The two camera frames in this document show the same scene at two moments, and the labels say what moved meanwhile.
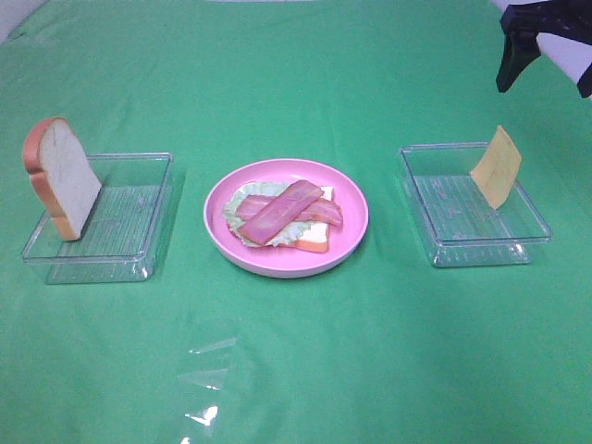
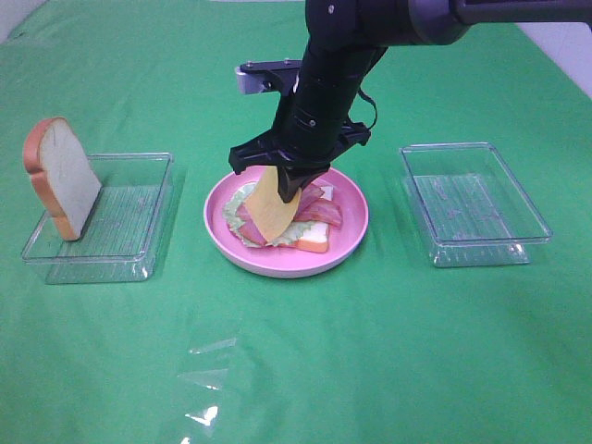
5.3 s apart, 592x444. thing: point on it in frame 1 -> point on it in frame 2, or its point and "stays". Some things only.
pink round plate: [284, 262] stays
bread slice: [316, 239] stays
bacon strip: [324, 209] stays
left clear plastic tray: [120, 237] stays
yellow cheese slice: [499, 168] -> [265, 205]
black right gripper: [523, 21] -> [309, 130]
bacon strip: [323, 210] -> [251, 229]
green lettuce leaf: [295, 231] stays
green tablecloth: [382, 348] stays
